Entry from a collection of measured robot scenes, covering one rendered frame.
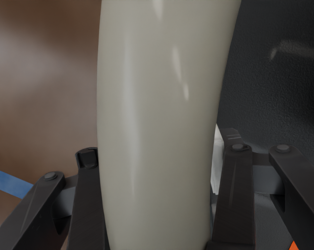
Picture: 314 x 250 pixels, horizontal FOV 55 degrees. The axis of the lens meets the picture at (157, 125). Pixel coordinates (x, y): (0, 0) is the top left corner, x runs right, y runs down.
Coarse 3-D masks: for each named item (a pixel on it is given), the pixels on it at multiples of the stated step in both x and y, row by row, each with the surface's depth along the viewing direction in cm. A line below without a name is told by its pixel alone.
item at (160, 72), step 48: (144, 0) 5; (192, 0) 5; (240, 0) 6; (144, 48) 6; (192, 48) 6; (144, 96) 6; (192, 96) 6; (144, 144) 6; (192, 144) 7; (144, 192) 7; (192, 192) 7; (144, 240) 7; (192, 240) 8
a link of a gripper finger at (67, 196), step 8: (72, 176) 15; (72, 184) 14; (64, 192) 14; (72, 192) 14; (56, 200) 14; (64, 200) 14; (72, 200) 14; (56, 208) 14; (64, 208) 14; (56, 216) 14; (64, 216) 14
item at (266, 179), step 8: (232, 128) 17; (224, 136) 16; (232, 136) 16; (240, 136) 16; (224, 144) 16; (256, 160) 14; (264, 160) 13; (256, 168) 13; (264, 168) 13; (272, 168) 13; (256, 176) 13; (264, 176) 13; (272, 176) 13; (256, 184) 13; (264, 184) 13; (272, 184) 13; (280, 184) 13; (256, 192) 14; (264, 192) 13; (272, 192) 13; (280, 192) 13
